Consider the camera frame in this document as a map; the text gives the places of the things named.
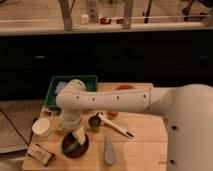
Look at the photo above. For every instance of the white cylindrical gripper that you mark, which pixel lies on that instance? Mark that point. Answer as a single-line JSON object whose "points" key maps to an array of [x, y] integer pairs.
{"points": [[71, 120]]}

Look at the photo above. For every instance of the dark purple bowl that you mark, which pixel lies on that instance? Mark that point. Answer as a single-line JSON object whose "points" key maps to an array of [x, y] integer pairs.
{"points": [[79, 151]]}

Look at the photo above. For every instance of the small orange object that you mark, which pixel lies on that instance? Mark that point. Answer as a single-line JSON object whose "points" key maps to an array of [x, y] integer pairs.
{"points": [[112, 114]]}

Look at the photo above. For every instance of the green plastic bin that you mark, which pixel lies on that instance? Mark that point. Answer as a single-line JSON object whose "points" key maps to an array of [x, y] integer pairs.
{"points": [[90, 81]]}

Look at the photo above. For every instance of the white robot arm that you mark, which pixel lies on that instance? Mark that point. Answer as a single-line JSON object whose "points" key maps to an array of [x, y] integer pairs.
{"points": [[188, 109]]}

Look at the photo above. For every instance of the white round container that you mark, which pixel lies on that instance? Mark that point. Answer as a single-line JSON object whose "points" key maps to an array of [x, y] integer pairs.
{"points": [[42, 127]]}

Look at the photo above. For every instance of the green pepper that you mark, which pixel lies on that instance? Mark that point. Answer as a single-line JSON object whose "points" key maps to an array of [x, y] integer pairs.
{"points": [[71, 148]]}

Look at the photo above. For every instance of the small dark metal cup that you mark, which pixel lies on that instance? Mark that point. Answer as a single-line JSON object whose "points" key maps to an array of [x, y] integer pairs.
{"points": [[95, 123]]}

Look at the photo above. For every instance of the wooden block with dark stripes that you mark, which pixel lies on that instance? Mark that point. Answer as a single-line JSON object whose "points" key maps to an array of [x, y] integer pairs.
{"points": [[40, 154]]}

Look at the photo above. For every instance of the blue sponge in bin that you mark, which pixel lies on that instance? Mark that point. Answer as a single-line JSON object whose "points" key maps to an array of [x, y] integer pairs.
{"points": [[59, 87]]}

